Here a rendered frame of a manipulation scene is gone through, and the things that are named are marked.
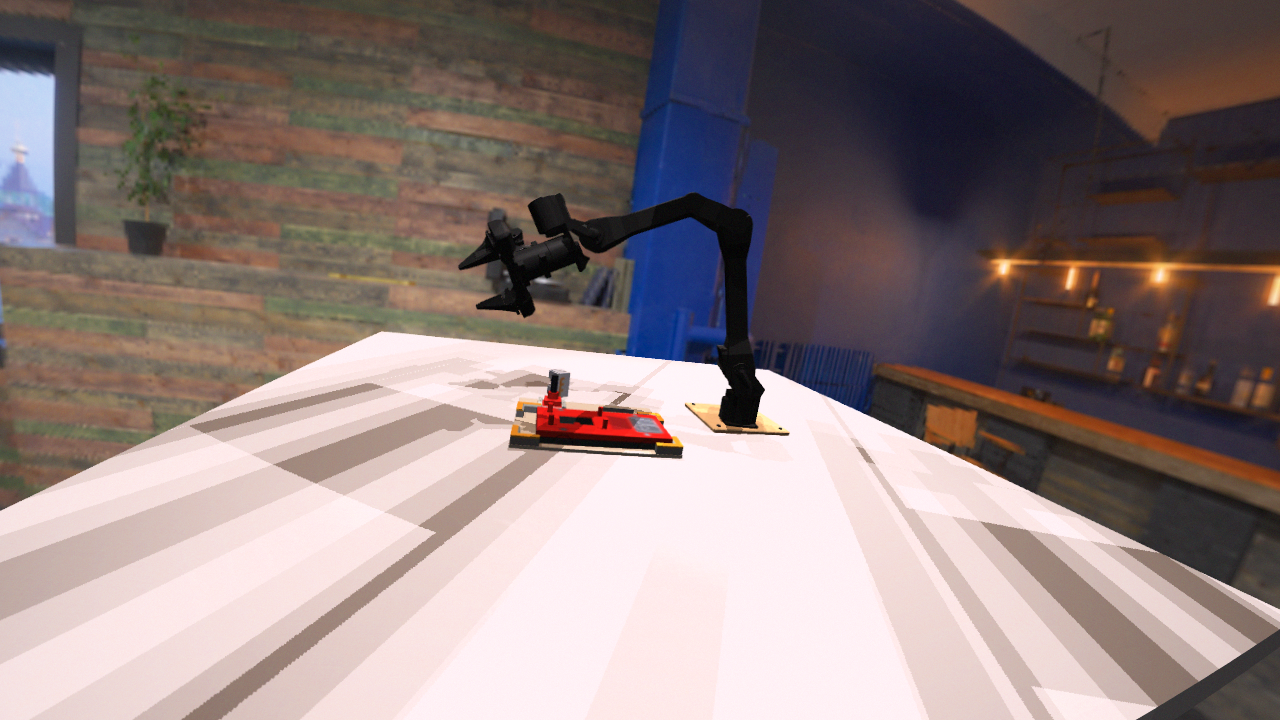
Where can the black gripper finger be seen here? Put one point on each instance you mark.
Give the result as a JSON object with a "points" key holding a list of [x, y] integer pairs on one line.
{"points": [[504, 301], [487, 252]]}

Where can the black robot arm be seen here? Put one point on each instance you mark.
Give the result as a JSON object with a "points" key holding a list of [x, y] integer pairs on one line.
{"points": [[739, 407]]}

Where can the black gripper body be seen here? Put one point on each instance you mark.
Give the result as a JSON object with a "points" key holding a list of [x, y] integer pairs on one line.
{"points": [[530, 263]]}

